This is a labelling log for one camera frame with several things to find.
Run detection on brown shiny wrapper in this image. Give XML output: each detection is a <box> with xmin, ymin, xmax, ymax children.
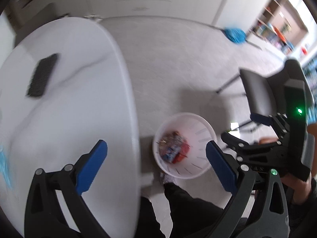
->
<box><xmin>160</xmin><ymin>132</ymin><xmax>184</xmax><ymax>149</ymax></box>

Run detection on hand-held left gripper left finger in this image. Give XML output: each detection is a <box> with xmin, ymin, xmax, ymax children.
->
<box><xmin>23</xmin><ymin>139</ymin><xmax>111</xmax><ymax>238</ymax></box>

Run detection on blue mop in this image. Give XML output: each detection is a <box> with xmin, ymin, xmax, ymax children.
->
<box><xmin>210</xmin><ymin>26</ymin><xmax>263</xmax><ymax>49</ymax></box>

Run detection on grey chair with black legs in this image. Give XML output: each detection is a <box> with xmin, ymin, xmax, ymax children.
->
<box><xmin>215</xmin><ymin>68</ymin><xmax>288</xmax><ymax>132</ymax></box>

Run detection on person's right hand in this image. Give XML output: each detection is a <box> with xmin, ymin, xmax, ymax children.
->
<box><xmin>281</xmin><ymin>172</ymin><xmax>311</xmax><ymax>203</ymax></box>

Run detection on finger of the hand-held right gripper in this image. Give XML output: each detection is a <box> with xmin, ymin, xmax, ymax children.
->
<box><xmin>221</xmin><ymin>131</ymin><xmax>283</xmax><ymax>158</ymax></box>
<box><xmin>250</xmin><ymin>113</ymin><xmax>289</xmax><ymax>139</ymax></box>

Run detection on white slotted bin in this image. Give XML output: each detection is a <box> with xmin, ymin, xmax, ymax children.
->
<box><xmin>152</xmin><ymin>113</ymin><xmax>217</xmax><ymax>180</ymax></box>

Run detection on bookshelf with colourful items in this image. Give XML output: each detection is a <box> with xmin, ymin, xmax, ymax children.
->
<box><xmin>248</xmin><ymin>0</ymin><xmax>317</xmax><ymax>124</ymax></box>

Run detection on person's dark clothed legs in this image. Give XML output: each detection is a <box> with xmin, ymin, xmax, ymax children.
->
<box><xmin>140</xmin><ymin>182</ymin><xmax>248</xmax><ymax>238</ymax></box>

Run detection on person's grey shoe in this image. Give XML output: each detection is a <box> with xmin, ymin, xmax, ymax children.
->
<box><xmin>160</xmin><ymin>172</ymin><xmax>179</xmax><ymax>185</ymax></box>

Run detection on light blue plastic wrapper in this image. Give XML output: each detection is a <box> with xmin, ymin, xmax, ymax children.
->
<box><xmin>0</xmin><ymin>145</ymin><xmax>13</xmax><ymax>189</ymax></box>

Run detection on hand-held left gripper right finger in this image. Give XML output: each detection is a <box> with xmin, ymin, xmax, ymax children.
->
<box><xmin>205</xmin><ymin>141</ymin><xmax>289</xmax><ymax>238</ymax></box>

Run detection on black mesh mat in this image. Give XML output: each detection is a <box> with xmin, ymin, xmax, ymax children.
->
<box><xmin>26</xmin><ymin>53</ymin><xmax>60</xmax><ymax>98</ymax></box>

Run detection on brown chair seat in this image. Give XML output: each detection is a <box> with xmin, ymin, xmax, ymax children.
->
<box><xmin>259</xmin><ymin>136</ymin><xmax>279</xmax><ymax>145</ymax></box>

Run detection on person's right forearm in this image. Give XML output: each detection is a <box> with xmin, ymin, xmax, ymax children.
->
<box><xmin>288</xmin><ymin>178</ymin><xmax>317</xmax><ymax>238</ymax></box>

